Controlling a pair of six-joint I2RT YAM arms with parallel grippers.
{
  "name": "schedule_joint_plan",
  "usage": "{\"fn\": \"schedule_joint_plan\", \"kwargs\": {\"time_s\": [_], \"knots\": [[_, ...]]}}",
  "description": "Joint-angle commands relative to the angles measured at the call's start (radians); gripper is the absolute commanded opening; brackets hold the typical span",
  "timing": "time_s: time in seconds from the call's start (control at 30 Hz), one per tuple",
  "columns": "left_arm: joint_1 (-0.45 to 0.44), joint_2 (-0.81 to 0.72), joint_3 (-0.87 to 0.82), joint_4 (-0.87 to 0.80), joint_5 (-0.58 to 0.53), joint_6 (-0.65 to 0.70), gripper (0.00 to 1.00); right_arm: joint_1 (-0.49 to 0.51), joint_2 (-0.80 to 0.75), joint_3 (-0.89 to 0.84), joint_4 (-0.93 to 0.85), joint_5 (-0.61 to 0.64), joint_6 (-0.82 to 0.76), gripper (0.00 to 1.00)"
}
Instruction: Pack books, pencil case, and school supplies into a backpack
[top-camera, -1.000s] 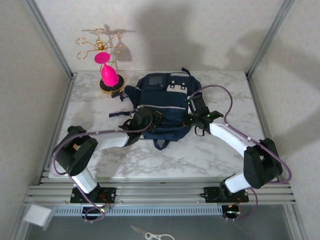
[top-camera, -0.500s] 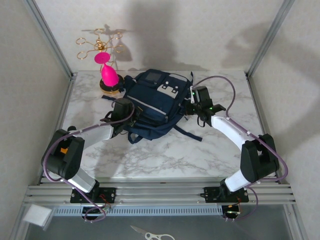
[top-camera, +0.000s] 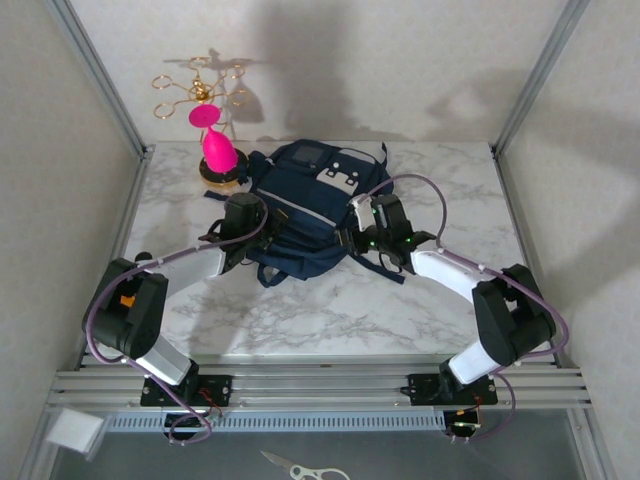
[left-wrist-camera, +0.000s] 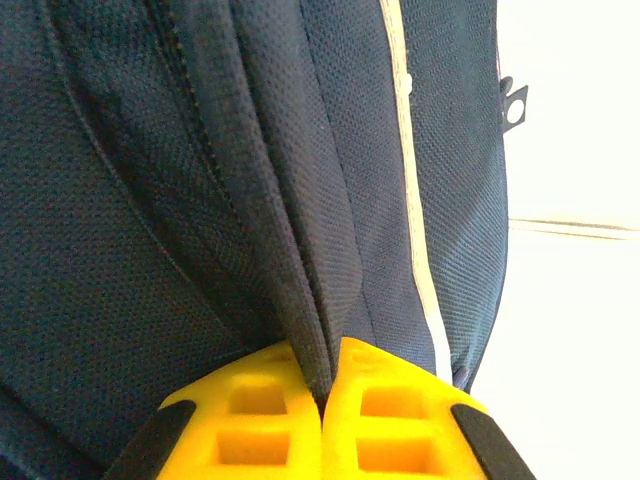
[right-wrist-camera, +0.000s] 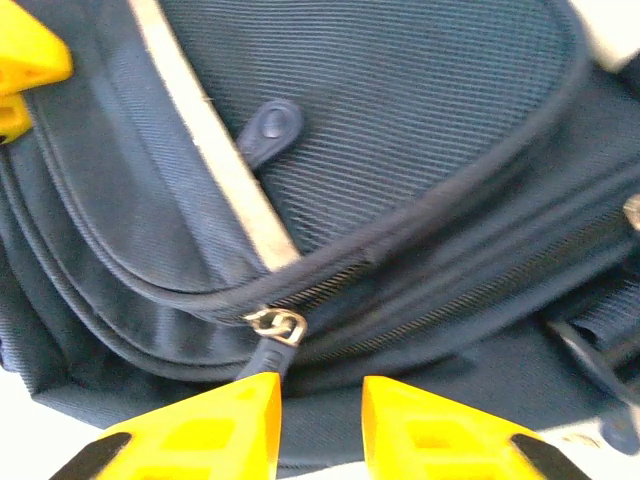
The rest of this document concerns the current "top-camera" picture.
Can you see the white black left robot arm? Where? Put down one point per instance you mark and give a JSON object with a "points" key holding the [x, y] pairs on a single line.
{"points": [[195, 265]]}

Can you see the aluminium frame post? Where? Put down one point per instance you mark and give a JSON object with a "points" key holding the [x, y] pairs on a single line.
{"points": [[100, 75], [540, 75]]}

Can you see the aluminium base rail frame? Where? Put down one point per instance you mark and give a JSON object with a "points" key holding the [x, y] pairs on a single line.
{"points": [[320, 390]]}

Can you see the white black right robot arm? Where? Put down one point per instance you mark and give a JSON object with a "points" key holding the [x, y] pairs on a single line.
{"points": [[445, 270]]}

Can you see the navy blue backpack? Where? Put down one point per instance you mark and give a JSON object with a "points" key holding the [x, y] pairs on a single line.
{"points": [[310, 200]]}

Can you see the pink plastic wine glass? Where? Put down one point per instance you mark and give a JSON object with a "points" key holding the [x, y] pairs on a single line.
{"points": [[216, 147]]}

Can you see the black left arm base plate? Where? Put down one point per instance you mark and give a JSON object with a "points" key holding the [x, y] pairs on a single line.
{"points": [[220, 390]]}

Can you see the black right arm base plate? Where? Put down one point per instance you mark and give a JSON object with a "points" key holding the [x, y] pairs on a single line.
{"points": [[422, 387]]}

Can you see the white square box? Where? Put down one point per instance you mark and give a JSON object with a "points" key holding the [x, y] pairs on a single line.
{"points": [[75, 430]]}

